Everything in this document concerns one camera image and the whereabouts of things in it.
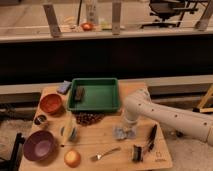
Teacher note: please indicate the red apple in background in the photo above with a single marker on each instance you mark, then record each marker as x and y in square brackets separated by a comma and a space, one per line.
[87, 26]

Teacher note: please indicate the purple bowl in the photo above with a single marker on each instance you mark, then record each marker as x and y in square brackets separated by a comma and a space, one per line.
[39, 145]

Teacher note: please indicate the black office chair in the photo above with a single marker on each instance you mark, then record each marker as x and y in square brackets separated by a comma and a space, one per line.
[165, 9]

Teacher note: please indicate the yellow banana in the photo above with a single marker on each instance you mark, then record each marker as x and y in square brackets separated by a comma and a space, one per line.
[69, 123]

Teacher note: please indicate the blue sponge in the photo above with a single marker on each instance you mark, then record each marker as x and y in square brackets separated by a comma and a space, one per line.
[64, 87]

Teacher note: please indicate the orange bowl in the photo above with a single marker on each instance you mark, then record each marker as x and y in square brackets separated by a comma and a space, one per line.
[51, 103]

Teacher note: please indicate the orange round fruit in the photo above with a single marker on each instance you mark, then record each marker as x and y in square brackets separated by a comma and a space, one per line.
[72, 158]

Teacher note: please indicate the small dark round tin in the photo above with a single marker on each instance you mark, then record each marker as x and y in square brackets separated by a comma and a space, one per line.
[40, 120]

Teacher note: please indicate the dark block in tray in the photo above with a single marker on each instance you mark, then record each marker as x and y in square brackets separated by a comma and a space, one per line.
[79, 93]

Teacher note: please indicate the green plastic tray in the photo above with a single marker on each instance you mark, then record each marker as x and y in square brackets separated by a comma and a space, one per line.
[101, 95]

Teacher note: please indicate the grey blue towel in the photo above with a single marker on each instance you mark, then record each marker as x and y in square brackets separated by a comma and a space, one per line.
[120, 133]

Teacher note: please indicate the black marker pen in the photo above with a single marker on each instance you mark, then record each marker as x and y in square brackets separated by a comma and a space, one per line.
[149, 146]

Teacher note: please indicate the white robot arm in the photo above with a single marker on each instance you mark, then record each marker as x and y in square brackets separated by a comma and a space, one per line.
[199, 126]

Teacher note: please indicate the metal spoon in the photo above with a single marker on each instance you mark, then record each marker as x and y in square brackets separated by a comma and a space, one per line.
[99, 156]

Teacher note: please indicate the bunch of dark grapes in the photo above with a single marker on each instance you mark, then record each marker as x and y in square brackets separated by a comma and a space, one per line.
[86, 119]

